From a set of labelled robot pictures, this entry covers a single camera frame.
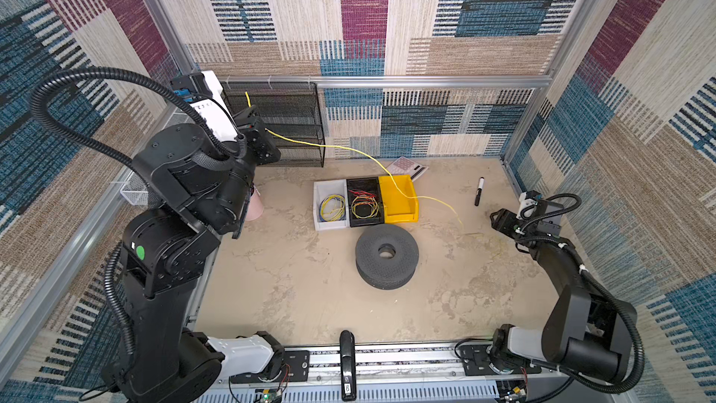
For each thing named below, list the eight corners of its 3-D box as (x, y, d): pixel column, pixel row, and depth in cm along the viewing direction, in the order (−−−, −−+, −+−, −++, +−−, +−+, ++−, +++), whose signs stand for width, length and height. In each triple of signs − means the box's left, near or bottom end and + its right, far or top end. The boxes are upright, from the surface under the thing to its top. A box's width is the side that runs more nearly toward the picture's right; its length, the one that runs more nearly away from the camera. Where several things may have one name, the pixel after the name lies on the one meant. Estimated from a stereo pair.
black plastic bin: (350, 228, 100) (349, 219, 95) (346, 189, 111) (345, 179, 106) (385, 225, 101) (386, 215, 96) (378, 186, 112) (378, 176, 107)
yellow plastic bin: (382, 227, 102) (382, 216, 97) (379, 186, 114) (380, 175, 109) (417, 227, 102) (419, 216, 96) (411, 186, 114) (413, 174, 108)
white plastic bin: (316, 232, 100) (313, 221, 95) (316, 193, 111) (313, 181, 106) (350, 229, 101) (349, 218, 95) (346, 191, 112) (345, 179, 107)
